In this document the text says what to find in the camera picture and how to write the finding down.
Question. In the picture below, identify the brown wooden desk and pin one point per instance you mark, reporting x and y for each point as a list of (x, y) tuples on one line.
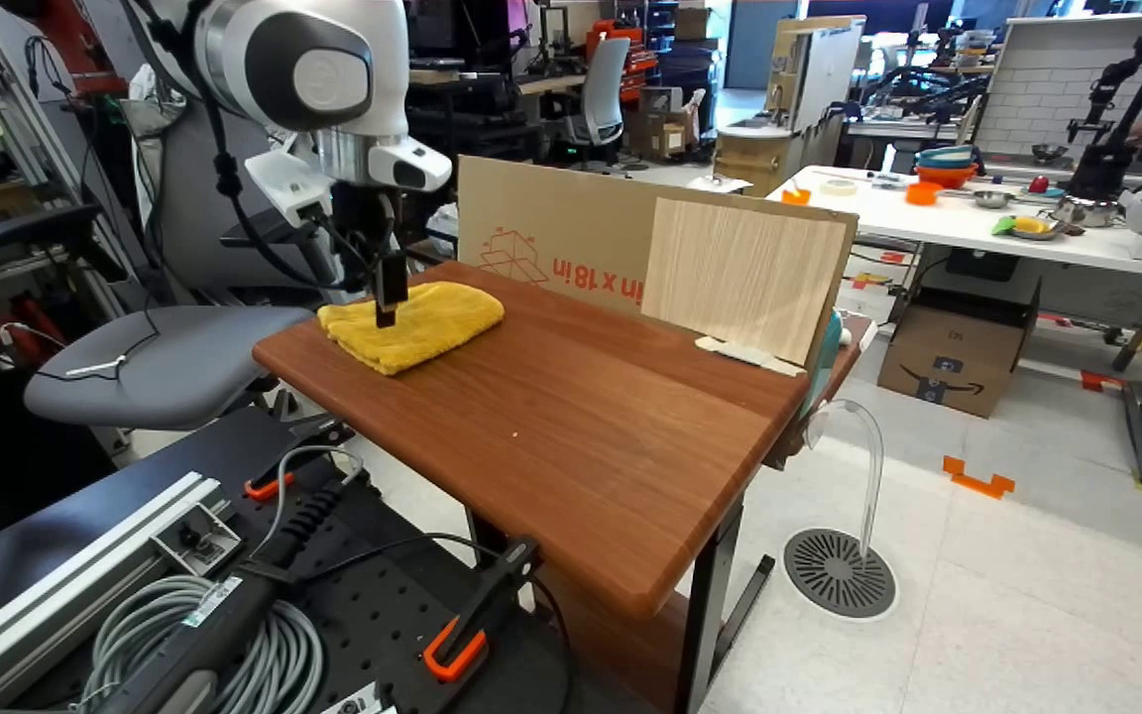
[(571, 448)]

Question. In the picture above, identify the cardboard box with drone print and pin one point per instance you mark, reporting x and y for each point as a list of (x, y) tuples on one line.
[(951, 351)]

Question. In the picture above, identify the teal plastic object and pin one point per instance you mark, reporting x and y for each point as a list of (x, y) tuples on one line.
[(828, 351)]

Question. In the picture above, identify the grey office chair with jacket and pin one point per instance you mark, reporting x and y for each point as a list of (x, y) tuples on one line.
[(158, 362)]

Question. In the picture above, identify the small orange floor object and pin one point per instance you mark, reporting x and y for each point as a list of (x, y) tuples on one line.
[(1098, 384)]

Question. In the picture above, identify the green and yellow toy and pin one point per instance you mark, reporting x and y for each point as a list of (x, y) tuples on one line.
[(1029, 225)]

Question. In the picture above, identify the stack of cardboard boxes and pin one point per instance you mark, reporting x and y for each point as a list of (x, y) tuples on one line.
[(756, 151)]

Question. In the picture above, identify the orange floor bracket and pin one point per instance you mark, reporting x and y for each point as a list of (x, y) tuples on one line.
[(975, 477)]

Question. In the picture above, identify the light grey office chair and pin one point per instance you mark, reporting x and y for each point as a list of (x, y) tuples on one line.
[(605, 79)]

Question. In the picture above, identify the upright cardboard board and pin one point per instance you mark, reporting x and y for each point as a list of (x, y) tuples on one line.
[(813, 73)]

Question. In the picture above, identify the light wood base strip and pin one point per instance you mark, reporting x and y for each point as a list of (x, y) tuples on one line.
[(748, 353)]

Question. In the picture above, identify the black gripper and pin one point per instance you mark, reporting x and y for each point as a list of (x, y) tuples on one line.
[(367, 221)]

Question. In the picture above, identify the white gooseneck stand round base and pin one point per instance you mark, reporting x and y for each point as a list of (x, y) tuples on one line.
[(838, 574)]

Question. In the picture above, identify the black background robot arm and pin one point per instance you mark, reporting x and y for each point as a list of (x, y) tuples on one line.
[(1106, 164)]

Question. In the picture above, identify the yellow towel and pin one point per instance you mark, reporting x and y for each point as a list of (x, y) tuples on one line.
[(438, 319)]

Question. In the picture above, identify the short aluminium rail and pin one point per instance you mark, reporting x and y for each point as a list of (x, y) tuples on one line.
[(360, 698)]

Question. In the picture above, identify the black under-table drawer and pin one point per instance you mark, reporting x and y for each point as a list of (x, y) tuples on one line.
[(982, 270)]

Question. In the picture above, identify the blue and orange bowls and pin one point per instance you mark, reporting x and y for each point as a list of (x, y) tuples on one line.
[(949, 164)]

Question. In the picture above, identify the white wrist camera unit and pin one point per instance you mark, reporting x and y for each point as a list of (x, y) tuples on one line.
[(415, 164)]

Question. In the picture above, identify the small orange block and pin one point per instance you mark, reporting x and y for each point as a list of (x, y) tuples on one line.
[(920, 197), (795, 198)]

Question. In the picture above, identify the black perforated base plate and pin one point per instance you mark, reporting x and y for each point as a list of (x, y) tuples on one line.
[(386, 581)]

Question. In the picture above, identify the long aluminium rail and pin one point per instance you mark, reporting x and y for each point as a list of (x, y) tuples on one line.
[(67, 577)]

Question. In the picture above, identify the white perforated board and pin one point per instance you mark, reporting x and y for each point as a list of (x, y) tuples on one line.
[(1031, 91)]

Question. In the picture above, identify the large cardboard box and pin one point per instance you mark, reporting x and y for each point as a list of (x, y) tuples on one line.
[(531, 212)]

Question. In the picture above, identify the white work table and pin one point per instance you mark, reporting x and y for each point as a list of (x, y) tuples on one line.
[(968, 229)]

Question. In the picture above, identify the grey metal stand pole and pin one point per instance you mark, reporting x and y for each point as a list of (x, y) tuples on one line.
[(15, 120)]

